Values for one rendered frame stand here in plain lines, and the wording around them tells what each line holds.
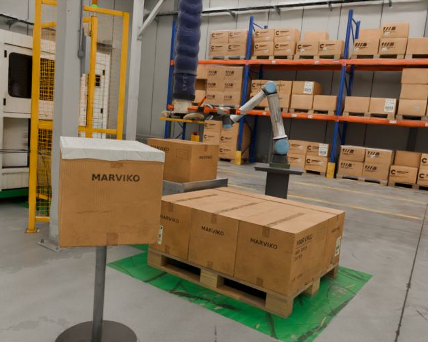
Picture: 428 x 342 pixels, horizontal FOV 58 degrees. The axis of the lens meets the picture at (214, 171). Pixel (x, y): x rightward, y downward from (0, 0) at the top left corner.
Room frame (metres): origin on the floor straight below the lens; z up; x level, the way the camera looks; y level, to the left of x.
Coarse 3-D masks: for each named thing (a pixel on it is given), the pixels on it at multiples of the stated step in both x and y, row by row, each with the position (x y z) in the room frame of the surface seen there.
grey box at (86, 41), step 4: (84, 36) 3.26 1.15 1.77; (84, 40) 3.26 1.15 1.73; (88, 40) 3.27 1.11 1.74; (84, 44) 3.26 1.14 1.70; (88, 44) 3.27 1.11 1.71; (84, 48) 3.26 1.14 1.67; (88, 48) 3.27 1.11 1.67; (84, 52) 3.26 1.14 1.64; (88, 52) 3.27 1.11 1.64; (84, 56) 3.26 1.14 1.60; (88, 56) 3.27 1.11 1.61; (84, 60) 3.26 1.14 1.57; (88, 60) 3.28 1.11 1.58; (84, 64) 3.25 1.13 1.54; (88, 64) 3.28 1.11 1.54; (84, 68) 3.25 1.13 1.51; (88, 68) 3.28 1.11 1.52; (84, 72) 3.25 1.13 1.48; (88, 72) 3.28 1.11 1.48
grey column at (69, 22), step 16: (64, 0) 3.16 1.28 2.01; (80, 0) 3.25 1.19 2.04; (64, 16) 3.16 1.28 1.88; (80, 16) 3.25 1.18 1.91; (64, 32) 3.15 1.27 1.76; (80, 32) 3.24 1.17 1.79; (64, 48) 3.15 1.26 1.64; (80, 48) 3.24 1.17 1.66; (64, 64) 3.15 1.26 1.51; (80, 64) 3.27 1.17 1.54; (64, 80) 3.15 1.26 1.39; (64, 96) 3.16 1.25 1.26; (64, 112) 3.16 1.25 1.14; (64, 128) 3.16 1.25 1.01; (48, 240) 3.27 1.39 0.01
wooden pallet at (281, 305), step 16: (160, 256) 2.88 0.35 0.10; (176, 256) 2.79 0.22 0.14; (176, 272) 2.80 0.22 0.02; (208, 272) 2.62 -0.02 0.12; (320, 272) 2.73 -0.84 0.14; (336, 272) 3.06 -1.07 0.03; (224, 288) 2.58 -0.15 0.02; (256, 288) 2.39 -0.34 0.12; (304, 288) 2.49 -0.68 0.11; (256, 304) 2.39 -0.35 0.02; (272, 304) 2.32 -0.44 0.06; (288, 304) 2.29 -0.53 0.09
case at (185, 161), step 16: (160, 144) 3.76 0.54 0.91; (176, 144) 3.63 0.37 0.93; (192, 144) 3.54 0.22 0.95; (208, 144) 3.76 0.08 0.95; (176, 160) 3.62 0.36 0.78; (192, 160) 3.52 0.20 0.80; (208, 160) 3.70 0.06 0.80; (176, 176) 3.61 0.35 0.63; (192, 176) 3.54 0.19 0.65; (208, 176) 3.72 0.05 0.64
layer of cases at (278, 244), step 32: (192, 192) 3.32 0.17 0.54; (224, 192) 3.46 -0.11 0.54; (160, 224) 2.89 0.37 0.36; (192, 224) 2.72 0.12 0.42; (224, 224) 2.56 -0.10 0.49; (256, 224) 2.42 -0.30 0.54; (288, 224) 2.49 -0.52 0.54; (320, 224) 2.62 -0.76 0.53; (192, 256) 2.70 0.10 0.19; (224, 256) 2.55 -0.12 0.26; (256, 256) 2.41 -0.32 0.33; (288, 256) 2.29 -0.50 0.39; (320, 256) 2.69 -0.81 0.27; (288, 288) 2.27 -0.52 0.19
